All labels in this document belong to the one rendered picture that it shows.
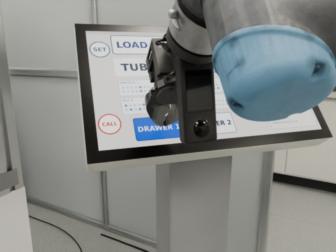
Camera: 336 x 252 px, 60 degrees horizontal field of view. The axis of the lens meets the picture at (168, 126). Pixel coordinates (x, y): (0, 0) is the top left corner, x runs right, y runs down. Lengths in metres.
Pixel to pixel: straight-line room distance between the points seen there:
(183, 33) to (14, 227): 0.36
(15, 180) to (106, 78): 0.24
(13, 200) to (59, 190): 1.83
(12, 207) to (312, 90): 0.42
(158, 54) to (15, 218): 0.31
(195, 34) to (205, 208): 0.50
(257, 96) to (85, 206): 2.02
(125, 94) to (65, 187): 1.73
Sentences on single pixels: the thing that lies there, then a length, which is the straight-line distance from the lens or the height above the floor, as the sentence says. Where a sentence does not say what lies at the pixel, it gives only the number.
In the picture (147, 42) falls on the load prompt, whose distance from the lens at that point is 0.65.
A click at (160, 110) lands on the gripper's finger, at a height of 1.05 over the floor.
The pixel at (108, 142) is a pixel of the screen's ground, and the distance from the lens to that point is 0.51.
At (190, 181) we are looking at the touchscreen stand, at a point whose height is 0.85.
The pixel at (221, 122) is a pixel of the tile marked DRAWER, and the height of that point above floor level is 1.00.
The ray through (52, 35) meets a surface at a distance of 2.05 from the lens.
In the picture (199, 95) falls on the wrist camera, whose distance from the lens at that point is 0.37.
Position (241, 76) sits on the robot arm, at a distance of 0.19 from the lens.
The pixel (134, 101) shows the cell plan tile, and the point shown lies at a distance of 0.56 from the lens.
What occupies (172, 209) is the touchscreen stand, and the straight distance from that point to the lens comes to 0.70.
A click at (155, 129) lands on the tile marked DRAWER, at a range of 0.54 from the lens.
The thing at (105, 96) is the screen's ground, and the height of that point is 1.06.
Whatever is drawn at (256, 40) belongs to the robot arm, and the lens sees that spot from 0.20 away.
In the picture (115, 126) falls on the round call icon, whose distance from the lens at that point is 0.53.
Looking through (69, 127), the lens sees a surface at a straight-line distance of 2.04.
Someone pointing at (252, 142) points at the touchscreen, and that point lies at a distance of 0.60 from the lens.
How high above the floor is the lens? 1.13
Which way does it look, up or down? 14 degrees down
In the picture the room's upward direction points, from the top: straight up
